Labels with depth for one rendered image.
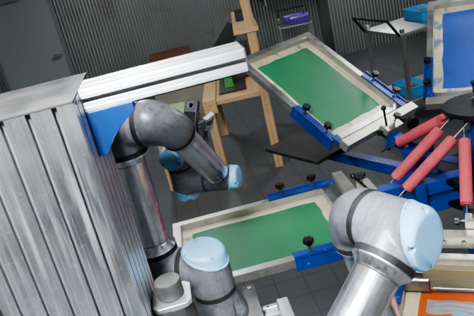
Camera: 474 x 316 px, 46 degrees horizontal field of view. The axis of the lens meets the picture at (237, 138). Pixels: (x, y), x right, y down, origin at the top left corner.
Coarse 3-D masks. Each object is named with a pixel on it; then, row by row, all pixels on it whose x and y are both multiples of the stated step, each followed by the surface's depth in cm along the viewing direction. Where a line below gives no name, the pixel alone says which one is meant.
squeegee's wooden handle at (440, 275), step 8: (424, 272) 188; (432, 272) 187; (440, 272) 186; (448, 272) 185; (456, 272) 184; (464, 272) 183; (472, 272) 182; (432, 280) 188; (440, 280) 187; (448, 280) 186; (456, 280) 185; (464, 280) 184; (472, 280) 183
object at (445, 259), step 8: (440, 256) 203; (448, 256) 202; (456, 256) 201; (464, 256) 200; (472, 256) 199; (440, 264) 203; (448, 264) 202; (456, 264) 200; (464, 264) 199; (472, 264) 198; (400, 304) 184
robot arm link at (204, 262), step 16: (192, 240) 152; (208, 240) 151; (176, 256) 149; (192, 256) 145; (208, 256) 144; (224, 256) 147; (176, 272) 147; (192, 272) 146; (208, 272) 144; (224, 272) 147; (192, 288) 148; (208, 288) 146; (224, 288) 147
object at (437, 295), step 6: (426, 294) 191; (432, 294) 191; (438, 294) 190; (444, 294) 189; (450, 294) 189; (456, 294) 188; (462, 294) 187; (468, 294) 187; (420, 300) 189; (426, 300) 188; (456, 300) 185; (462, 300) 185; (468, 300) 184; (420, 306) 186; (426, 306) 186; (420, 312) 184; (426, 312) 183
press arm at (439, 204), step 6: (444, 192) 257; (450, 192) 256; (456, 192) 255; (432, 198) 254; (438, 198) 253; (444, 198) 253; (450, 198) 253; (456, 198) 254; (432, 204) 253; (438, 204) 253; (444, 204) 254; (438, 210) 254
